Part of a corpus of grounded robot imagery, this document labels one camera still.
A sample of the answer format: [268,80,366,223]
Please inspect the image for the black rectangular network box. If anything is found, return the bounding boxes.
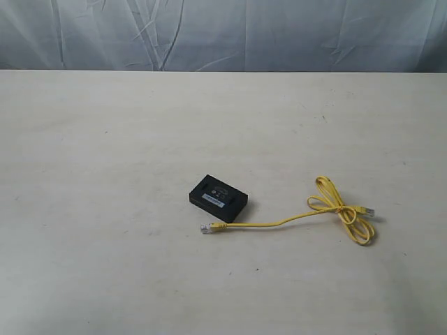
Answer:
[189,174,249,223]

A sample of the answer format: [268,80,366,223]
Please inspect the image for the yellow ethernet cable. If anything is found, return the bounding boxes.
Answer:
[200,176,377,246]

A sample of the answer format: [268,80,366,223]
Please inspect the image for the white wrinkled backdrop curtain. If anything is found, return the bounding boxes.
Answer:
[1,1,446,73]

